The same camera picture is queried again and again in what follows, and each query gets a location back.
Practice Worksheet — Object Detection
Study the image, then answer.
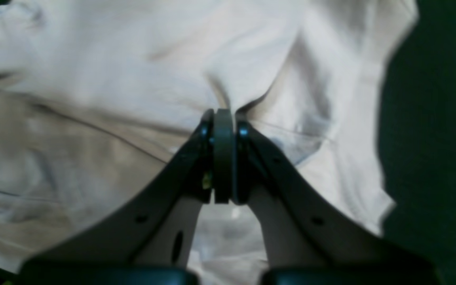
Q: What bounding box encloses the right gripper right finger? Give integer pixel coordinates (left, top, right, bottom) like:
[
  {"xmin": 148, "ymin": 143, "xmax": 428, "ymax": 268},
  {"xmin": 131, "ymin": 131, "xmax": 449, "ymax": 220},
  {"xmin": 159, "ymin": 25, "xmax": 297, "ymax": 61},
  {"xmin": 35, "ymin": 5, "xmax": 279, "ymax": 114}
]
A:
[{"xmin": 232, "ymin": 112, "xmax": 438, "ymax": 285}]

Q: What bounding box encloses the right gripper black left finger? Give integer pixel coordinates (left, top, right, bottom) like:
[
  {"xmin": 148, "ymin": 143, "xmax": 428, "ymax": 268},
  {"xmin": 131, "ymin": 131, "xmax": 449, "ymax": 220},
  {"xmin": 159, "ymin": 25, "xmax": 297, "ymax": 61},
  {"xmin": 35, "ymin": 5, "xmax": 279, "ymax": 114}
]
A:
[{"xmin": 18, "ymin": 110, "xmax": 223, "ymax": 285}]

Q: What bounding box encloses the pink T-shirt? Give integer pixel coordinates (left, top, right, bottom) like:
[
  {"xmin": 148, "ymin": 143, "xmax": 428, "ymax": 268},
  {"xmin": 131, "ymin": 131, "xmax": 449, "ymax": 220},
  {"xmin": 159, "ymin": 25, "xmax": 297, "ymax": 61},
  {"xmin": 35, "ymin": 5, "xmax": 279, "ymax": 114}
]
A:
[{"xmin": 0, "ymin": 0, "xmax": 418, "ymax": 273}]

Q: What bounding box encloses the black table cloth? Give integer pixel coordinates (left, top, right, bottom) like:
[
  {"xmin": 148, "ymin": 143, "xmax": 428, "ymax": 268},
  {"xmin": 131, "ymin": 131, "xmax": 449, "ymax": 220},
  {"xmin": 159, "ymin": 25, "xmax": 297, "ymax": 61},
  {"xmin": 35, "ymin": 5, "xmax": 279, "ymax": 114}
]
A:
[{"xmin": 379, "ymin": 0, "xmax": 456, "ymax": 285}]

